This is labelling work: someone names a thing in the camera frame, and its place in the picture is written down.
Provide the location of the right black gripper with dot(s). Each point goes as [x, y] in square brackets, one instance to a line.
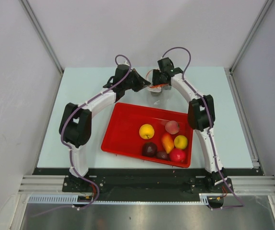
[157, 74]

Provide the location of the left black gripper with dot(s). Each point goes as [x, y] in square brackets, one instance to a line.
[141, 83]

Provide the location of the clear zip top bag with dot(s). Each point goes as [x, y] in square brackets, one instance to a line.
[156, 101]

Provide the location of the pink fake peach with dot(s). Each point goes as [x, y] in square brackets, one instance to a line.
[172, 127]

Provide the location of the yellow fake apple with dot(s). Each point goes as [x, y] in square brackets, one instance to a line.
[146, 131]

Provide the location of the yellow fake lemon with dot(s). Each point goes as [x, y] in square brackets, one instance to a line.
[180, 142]

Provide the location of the dark purple fake fruit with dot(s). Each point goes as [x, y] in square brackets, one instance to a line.
[149, 149]

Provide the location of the dark maroon fake fig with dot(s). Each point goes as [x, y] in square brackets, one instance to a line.
[162, 155]

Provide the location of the red fake apple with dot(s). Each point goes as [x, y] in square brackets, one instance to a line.
[177, 155]

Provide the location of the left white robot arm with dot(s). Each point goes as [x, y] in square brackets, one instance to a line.
[76, 123]

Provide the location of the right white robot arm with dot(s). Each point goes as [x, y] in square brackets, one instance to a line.
[201, 117]

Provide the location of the dark green fake avocado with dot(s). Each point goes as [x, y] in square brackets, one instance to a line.
[156, 91]

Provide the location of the red plastic tray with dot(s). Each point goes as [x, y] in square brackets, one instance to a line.
[122, 134]

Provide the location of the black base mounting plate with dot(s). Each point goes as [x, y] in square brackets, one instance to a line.
[144, 184]

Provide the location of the white slotted cable duct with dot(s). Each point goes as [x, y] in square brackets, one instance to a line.
[83, 200]

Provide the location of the right aluminium frame post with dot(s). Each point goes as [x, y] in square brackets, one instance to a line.
[251, 34]

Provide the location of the aluminium frame post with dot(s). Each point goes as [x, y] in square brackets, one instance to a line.
[41, 34]
[251, 34]

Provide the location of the aluminium front rail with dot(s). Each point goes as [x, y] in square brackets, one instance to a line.
[242, 185]

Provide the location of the left aluminium frame post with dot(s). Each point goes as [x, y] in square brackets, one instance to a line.
[41, 34]

